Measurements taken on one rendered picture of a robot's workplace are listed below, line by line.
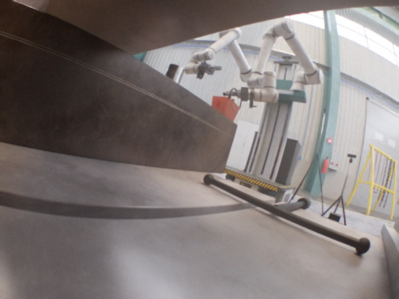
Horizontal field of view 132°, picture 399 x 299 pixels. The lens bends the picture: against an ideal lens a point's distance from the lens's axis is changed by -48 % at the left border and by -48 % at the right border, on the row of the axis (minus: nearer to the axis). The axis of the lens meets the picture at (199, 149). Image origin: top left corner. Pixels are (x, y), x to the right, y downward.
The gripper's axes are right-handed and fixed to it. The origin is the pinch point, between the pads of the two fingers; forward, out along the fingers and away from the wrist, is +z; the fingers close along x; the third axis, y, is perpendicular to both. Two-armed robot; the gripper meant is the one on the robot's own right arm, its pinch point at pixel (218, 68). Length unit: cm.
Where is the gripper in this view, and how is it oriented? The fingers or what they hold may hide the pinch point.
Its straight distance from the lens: 135.7
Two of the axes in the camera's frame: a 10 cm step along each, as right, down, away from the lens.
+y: 2.9, -9.6, -0.1
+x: 5.6, 1.6, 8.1
